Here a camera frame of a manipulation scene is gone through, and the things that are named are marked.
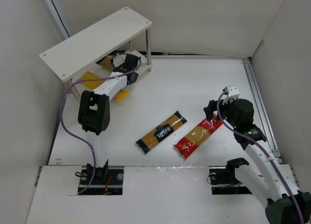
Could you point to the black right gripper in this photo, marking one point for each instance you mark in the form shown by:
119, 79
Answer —
210, 110

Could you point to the red spaghetti bag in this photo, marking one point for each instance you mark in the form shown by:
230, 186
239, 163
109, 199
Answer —
197, 136

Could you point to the yellow spaghetti bag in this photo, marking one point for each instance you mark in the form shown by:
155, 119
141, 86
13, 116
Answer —
90, 79

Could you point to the blue spaghetti bag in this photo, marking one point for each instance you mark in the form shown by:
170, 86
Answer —
106, 63
161, 132

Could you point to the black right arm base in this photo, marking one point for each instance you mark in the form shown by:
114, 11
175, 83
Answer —
222, 184

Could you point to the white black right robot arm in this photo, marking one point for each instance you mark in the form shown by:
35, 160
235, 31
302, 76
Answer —
281, 198

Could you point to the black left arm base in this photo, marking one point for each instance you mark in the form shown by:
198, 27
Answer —
111, 184

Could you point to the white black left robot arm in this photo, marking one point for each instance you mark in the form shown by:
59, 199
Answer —
94, 109

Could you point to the white two-tier shelf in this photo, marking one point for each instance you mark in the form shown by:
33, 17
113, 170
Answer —
76, 55

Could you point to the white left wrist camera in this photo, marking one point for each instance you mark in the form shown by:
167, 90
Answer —
118, 60

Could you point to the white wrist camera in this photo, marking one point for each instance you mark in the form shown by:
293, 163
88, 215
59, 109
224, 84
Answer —
231, 93
118, 60

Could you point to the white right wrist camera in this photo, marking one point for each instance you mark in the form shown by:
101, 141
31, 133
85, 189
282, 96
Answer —
231, 93

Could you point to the aluminium frame rail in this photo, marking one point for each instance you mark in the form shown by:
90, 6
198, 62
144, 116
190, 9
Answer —
263, 117

